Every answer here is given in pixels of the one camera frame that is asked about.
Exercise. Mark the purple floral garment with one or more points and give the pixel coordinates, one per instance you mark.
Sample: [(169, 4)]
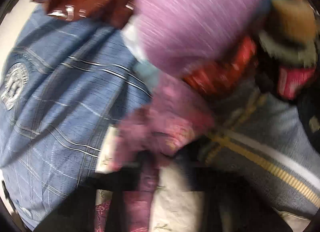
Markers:
[(153, 134)]

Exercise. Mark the red patterned cloth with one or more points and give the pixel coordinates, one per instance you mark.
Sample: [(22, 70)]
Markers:
[(221, 77)]

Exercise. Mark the lilac knitted garment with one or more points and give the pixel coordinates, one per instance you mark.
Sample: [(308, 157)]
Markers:
[(176, 35)]

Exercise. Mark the blue plaid bedsheet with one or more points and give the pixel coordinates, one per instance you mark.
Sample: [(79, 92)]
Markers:
[(63, 85)]

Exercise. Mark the cream leaf-print blanket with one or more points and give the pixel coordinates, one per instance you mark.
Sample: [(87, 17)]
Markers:
[(167, 197)]

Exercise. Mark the grey striped pillow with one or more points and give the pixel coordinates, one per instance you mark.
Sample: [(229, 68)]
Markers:
[(262, 139)]

